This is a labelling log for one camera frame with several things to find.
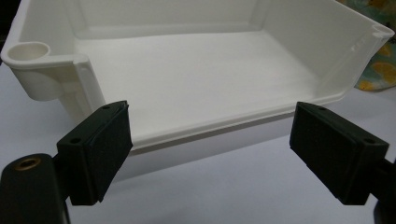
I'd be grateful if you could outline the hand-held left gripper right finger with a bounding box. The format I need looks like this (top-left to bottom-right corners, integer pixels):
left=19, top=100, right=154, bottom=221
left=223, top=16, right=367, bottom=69
left=289, top=101, right=390, bottom=206

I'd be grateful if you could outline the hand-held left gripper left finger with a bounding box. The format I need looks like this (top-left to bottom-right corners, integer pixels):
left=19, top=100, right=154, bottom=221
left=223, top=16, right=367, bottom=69
left=56, top=100, right=134, bottom=206

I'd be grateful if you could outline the lemon print bag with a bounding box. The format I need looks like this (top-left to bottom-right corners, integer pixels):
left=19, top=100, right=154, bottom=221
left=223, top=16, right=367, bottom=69
left=337, top=0, right=396, bottom=91

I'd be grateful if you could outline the white plastic bin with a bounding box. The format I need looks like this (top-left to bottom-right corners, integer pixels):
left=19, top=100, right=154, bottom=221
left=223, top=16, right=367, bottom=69
left=0, top=0, right=396, bottom=183

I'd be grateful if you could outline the white table cover sheet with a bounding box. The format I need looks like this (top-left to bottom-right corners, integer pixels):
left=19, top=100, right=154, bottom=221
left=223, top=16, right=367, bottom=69
left=0, top=63, right=396, bottom=224

